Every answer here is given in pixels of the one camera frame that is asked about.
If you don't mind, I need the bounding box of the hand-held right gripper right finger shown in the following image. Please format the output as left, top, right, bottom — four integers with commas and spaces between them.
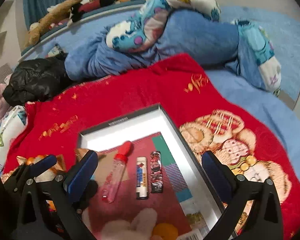
201, 150, 284, 240

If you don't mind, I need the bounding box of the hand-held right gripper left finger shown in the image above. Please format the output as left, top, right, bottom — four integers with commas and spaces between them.
50, 150, 99, 240

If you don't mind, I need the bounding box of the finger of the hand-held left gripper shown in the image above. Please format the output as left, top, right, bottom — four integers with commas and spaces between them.
1, 154, 58, 240

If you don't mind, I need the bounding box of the beige fluffy plush toy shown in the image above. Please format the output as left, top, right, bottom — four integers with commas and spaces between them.
35, 167, 58, 183

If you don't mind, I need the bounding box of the dark brown plush toy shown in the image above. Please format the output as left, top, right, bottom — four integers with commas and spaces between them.
77, 180, 99, 210

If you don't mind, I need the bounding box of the clear bottle with red cap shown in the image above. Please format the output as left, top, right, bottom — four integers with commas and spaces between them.
100, 141, 133, 204

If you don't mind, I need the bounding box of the black-edged cardboard box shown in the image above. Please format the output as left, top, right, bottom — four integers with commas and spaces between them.
77, 104, 238, 240

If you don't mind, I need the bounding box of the red and black patterned lighter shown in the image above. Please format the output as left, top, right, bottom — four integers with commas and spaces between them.
150, 151, 163, 194

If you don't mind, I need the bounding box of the white lighter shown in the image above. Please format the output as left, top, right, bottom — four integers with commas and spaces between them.
135, 156, 149, 200

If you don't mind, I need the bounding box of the white and pink fluffy plush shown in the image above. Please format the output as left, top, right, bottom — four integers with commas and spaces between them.
100, 207, 158, 240

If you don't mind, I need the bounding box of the tangerine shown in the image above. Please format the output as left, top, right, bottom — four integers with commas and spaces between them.
151, 223, 178, 240

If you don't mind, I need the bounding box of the white printed pillow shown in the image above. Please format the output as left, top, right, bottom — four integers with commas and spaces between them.
0, 105, 28, 178

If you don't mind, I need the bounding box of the blue bed sheet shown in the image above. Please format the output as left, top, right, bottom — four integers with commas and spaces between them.
205, 5, 300, 140

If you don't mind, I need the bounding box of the black puffy jacket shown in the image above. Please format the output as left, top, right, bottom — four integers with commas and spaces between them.
2, 58, 72, 107

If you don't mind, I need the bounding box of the grey textured cloth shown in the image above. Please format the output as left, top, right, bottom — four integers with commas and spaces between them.
0, 64, 13, 84

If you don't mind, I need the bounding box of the red printed blanket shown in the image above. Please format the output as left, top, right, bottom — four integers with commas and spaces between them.
1, 52, 300, 240

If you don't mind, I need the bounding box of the blue quilt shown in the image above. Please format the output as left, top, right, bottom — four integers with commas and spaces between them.
65, 10, 263, 88

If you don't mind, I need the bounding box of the cartoon printed blanket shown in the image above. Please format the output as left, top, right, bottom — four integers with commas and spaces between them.
105, 0, 281, 93

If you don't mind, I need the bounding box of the long brown plush toy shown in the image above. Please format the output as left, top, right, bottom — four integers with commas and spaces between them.
24, 0, 88, 47

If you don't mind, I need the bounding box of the black and red mouse plush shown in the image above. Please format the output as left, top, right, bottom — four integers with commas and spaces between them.
69, 0, 130, 22

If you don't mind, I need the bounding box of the silver bed rail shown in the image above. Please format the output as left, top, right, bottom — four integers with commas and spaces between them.
19, 0, 147, 60

